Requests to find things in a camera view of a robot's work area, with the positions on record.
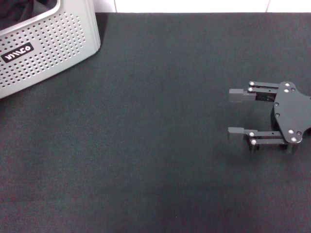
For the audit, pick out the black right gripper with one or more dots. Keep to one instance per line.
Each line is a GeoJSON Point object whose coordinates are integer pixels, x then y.
{"type": "Point", "coordinates": [290, 114]}

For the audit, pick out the dark cloth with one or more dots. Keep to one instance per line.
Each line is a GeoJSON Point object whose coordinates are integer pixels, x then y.
{"type": "Point", "coordinates": [24, 9]}

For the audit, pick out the black tablecloth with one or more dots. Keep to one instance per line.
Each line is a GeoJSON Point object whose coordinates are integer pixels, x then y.
{"type": "Point", "coordinates": [145, 121]}

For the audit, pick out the grey perforated storage box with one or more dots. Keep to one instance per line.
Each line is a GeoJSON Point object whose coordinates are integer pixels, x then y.
{"type": "Point", "coordinates": [48, 36]}

